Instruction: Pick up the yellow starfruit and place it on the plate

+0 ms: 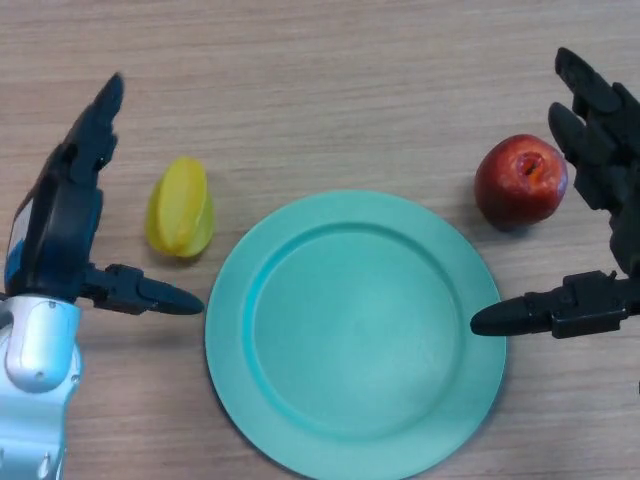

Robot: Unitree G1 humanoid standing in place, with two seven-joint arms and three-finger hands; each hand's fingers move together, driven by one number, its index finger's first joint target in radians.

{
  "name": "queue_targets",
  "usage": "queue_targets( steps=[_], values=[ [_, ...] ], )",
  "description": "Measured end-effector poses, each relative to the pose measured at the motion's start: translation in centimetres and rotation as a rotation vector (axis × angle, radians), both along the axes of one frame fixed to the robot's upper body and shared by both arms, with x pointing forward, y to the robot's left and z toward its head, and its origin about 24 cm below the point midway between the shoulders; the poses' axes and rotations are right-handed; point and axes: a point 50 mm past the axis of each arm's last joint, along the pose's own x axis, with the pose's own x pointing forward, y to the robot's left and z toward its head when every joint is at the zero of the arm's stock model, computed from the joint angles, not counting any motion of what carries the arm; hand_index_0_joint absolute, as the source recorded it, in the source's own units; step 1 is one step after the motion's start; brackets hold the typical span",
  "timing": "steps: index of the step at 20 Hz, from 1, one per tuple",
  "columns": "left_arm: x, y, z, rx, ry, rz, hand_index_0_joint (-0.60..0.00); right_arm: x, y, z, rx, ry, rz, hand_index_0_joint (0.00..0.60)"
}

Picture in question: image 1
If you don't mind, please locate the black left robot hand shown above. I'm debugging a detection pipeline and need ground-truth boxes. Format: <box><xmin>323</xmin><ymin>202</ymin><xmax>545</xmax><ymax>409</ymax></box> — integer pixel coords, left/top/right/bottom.
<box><xmin>3</xmin><ymin>73</ymin><xmax>206</xmax><ymax>317</ymax></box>

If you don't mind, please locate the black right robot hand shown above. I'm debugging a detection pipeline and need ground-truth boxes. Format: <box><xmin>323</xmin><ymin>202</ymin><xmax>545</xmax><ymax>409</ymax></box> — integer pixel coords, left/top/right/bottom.
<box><xmin>469</xmin><ymin>47</ymin><xmax>640</xmax><ymax>340</ymax></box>

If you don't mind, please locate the yellow starfruit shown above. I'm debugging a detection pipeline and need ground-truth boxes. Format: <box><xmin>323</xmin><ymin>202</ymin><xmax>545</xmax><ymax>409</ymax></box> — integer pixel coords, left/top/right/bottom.
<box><xmin>144</xmin><ymin>156</ymin><xmax>215</xmax><ymax>259</ymax></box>

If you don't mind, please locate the green round plate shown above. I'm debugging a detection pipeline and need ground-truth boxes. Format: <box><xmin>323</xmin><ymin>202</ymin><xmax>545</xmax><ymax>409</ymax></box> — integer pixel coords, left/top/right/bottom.
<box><xmin>204</xmin><ymin>189</ymin><xmax>507</xmax><ymax>477</ymax></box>

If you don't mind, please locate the red apple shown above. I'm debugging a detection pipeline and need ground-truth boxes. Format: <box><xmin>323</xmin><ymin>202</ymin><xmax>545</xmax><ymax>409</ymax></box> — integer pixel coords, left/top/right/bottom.
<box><xmin>473</xmin><ymin>133</ymin><xmax>569</xmax><ymax>231</ymax></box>

